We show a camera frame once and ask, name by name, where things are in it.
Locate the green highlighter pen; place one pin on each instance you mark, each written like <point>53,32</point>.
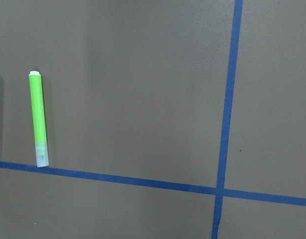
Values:
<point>38,114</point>

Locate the brown paper table mat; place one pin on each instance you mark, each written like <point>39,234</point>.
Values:
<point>165,119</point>

